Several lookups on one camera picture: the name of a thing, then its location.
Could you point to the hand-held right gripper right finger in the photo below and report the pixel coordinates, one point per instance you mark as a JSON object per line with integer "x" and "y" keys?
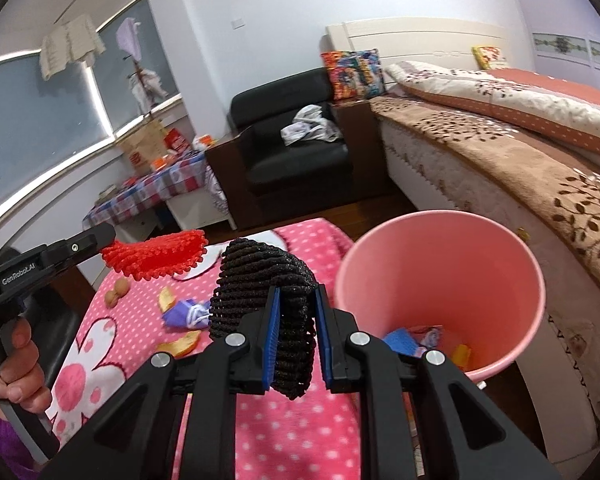
{"x": 324, "y": 340}

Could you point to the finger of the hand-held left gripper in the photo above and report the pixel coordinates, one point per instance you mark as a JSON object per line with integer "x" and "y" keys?
{"x": 80, "y": 246}

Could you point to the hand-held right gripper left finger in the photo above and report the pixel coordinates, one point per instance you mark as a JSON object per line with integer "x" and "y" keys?
{"x": 272, "y": 340}

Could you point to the black foam fruit net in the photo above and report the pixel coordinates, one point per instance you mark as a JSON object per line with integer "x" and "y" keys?
{"x": 260, "y": 270}

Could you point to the red foam fruit net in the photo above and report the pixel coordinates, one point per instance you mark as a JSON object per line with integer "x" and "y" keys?
{"x": 155, "y": 257}

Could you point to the blue foam fruit net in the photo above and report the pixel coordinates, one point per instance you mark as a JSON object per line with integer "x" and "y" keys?
{"x": 400, "y": 341}

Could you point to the purple white wrapper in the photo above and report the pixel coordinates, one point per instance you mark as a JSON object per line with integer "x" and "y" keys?
{"x": 185, "y": 315}

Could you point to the gold foil cup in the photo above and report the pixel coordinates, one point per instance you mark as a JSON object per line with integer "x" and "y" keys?
{"x": 180, "y": 345}
{"x": 167, "y": 300}

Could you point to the small blue white wrapper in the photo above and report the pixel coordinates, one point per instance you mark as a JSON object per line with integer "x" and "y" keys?
{"x": 429, "y": 336}

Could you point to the pink plastic bucket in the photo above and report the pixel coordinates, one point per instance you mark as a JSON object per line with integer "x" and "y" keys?
{"x": 430, "y": 270}

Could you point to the person's left forearm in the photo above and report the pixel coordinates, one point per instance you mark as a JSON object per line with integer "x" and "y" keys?
{"x": 0, "y": 445}

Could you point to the person's left hand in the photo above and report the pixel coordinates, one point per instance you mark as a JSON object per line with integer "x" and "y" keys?
{"x": 22, "y": 360}

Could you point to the white side cabinet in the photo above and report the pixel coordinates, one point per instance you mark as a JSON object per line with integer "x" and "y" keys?
{"x": 137, "y": 225}
{"x": 200, "y": 210}

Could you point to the flat books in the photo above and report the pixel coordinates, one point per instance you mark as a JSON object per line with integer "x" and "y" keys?
{"x": 107, "y": 191}

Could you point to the checkered cloth side table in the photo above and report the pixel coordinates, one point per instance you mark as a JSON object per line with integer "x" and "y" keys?
{"x": 145, "y": 190}

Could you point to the pink polka dot blanket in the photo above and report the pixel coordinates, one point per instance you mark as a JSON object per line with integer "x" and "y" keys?
{"x": 305, "y": 435}

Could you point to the orange box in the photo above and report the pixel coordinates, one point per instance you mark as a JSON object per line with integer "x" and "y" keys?
{"x": 205, "y": 141}
{"x": 160, "y": 163}

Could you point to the curved bay window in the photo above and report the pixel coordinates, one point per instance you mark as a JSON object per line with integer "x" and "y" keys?
{"x": 40, "y": 135}

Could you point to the brown paper bag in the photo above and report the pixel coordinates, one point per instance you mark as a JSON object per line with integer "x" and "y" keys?
{"x": 145, "y": 142}

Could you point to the red gift bag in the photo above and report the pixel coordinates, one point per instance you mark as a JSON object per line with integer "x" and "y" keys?
{"x": 176, "y": 140}

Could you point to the wooden coat rack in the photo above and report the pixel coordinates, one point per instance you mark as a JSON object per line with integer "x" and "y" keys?
{"x": 141, "y": 87}

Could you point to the white hanging garment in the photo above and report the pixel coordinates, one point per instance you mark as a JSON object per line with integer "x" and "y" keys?
{"x": 152, "y": 87}

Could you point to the bed with floral bedding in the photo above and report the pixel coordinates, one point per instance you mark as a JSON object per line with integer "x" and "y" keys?
{"x": 440, "y": 180}

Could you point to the cream knitted cardigan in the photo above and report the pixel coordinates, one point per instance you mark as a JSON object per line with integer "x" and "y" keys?
{"x": 72, "y": 47}

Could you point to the pale hanging cloth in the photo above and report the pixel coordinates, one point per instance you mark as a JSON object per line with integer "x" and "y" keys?
{"x": 129, "y": 40}

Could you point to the crumpled white clothes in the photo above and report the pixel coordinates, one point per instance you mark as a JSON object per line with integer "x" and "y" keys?
{"x": 310, "y": 127}

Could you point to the colourful printed pillow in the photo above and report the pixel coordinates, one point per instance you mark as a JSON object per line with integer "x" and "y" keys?
{"x": 352, "y": 75}

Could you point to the floral quilt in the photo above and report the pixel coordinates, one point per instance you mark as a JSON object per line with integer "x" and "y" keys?
{"x": 505, "y": 100}

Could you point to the white bed headboard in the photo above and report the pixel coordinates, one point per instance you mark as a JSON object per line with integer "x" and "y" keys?
{"x": 410, "y": 40}

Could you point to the yellow printed pillow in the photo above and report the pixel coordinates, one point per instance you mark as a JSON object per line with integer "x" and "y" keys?
{"x": 489, "y": 56}

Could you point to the white wall socket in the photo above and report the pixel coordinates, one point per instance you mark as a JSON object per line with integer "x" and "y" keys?
{"x": 237, "y": 23}

